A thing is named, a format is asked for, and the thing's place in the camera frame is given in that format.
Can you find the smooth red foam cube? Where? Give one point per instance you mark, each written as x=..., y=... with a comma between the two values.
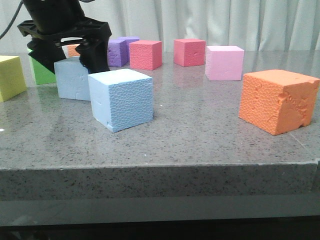
x=189, y=52

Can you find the small orange foam cube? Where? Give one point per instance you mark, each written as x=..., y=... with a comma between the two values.
x=71, y=50

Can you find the large orange foam cube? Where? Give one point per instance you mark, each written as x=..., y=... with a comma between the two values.
x=278, y=101

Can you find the pink foam cube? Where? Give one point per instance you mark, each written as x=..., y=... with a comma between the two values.
x=224, y=63

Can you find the pale pleated curtain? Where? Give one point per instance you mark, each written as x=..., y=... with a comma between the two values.
x=253, y=25

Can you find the smooth light blue foam cube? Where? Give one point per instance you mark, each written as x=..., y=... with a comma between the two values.
x=72, y=79

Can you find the rear purple foam cube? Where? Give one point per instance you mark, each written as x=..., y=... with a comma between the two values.
x=128, y=40

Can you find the textured light blue foam cube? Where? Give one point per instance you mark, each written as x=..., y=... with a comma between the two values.
x=121, y=99

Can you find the textured red foam cube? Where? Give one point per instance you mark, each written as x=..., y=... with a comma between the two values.
x=145, y=54

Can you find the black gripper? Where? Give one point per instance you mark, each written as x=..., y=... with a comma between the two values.
x=53, y=20

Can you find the yellow foam cube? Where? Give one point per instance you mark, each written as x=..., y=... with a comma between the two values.
x=12, y=81

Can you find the green foam cube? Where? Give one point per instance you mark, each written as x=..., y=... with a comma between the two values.
x=41, y=75

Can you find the front purple foam cube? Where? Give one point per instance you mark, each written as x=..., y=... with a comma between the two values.
x=117, y=54

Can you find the purple foam cube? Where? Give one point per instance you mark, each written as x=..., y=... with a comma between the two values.
x=117, y=54
x=128, y=40

